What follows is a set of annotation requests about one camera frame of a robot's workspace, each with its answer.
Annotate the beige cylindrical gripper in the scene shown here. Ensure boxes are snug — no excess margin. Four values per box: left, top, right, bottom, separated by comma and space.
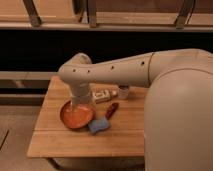
69, 83, 95, 111

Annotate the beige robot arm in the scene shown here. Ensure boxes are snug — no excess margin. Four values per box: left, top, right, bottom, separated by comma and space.
58, 49, 213, 116

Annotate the orange ceramic bowl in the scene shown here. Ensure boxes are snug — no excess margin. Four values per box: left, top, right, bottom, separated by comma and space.
60, 101, 95, 129

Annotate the red snack bar packet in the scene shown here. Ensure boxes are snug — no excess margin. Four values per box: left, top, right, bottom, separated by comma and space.
105, 103, 119, 119

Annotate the wooden table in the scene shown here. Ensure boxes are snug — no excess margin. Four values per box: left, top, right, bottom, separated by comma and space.
27, 76, 147, 158

